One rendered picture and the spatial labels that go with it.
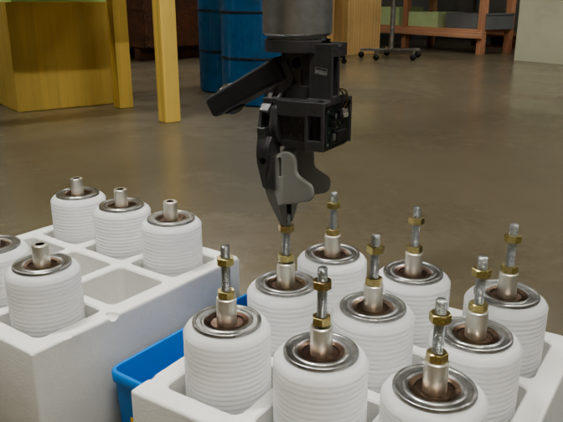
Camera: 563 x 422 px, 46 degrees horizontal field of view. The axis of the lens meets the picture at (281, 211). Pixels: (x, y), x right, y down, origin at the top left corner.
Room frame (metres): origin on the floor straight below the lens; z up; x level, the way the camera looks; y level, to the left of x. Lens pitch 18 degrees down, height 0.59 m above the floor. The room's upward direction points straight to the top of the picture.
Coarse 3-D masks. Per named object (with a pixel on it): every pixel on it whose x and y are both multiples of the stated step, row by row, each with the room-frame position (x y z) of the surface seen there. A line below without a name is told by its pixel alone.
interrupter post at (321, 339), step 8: (312, 328) 0.57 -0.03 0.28; (320, 328) 0.57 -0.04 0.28; (328, 328) 0.57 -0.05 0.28; (312, 336) 0.57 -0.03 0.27; (320, 336) 0.57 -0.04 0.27; (328, 336) 0.57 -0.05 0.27; (312, 344) 0.57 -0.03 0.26; (320, 344) 0.57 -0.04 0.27; (328, 344) 0.57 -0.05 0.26; (312, 352) 0.57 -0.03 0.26; (320, 352) 0.57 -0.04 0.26; (328, 352) 0.57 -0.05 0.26
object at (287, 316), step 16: (256, 304) 0.71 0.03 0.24; (272, 304) 0.70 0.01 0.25; (288, 304) 0.70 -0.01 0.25; (304, 304) 0.70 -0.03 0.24; (272, 320) 0.70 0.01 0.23; (288, 320) 0.70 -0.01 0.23; (304, 320) 0.70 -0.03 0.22; (272, 336) 0.70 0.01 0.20; (288, 336) 0.70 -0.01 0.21; (272, 352) 0.70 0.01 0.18
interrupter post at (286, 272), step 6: (276, 264) 0.74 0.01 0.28; (282, 264) 0.74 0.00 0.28; (288, 264) 0.74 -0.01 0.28; (294, 264) 0.74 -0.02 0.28; (282, 270) 0.73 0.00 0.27; (288, 270) 0.73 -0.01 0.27; (294, 270) 0.74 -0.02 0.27; (282, 276) 0.73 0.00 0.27; (288, 276) 0.73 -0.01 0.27; (294, 276) 0.74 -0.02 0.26; (282, 282) 0.73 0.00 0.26; (288, 282) 0.73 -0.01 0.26; (294, 282) 0.74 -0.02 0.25
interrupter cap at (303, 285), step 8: (272, 272) 0.77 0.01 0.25; (296, 272) 0.77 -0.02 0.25; (304, 272) 0.77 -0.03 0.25; (256, 280) 0.74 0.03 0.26; (264, 280) 0.75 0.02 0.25; (272, 280) 0.75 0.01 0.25; (296, 280) 0.75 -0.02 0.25; (304, 280) 0.75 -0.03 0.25; (312, 280) 0.75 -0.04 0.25; (256, 288) 0.73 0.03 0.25; (264, 288) 0.73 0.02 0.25; (272, 288) 0.73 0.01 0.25; (280, 288) 0.73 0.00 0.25; (288, 288) 0.73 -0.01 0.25; (296, 288) 0.73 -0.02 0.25; (304, 288) 0.73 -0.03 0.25; (312, 288) 0.72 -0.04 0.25; (280, 296) 0.71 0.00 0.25; (288, 296) 0.71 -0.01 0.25; (296, 296) 0.71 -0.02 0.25
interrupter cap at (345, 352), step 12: (300, 336) 0.61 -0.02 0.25; (336, 336) 0.61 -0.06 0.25; (288, 348) 0.58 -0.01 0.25; (300, 348) 0.58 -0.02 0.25; (336, 348) 0.59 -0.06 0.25; (348, 348) 0.58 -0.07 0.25; (288, 360) 0.56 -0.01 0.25; (300, 360) 0.56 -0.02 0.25; (312, 360) 0.56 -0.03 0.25; (324, 360) 0.56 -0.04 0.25; (336, 360) 0.56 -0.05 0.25; (348, 360) 0.56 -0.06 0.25; (312, 372) 0.54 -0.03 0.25; (324, 372) 0.54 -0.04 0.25
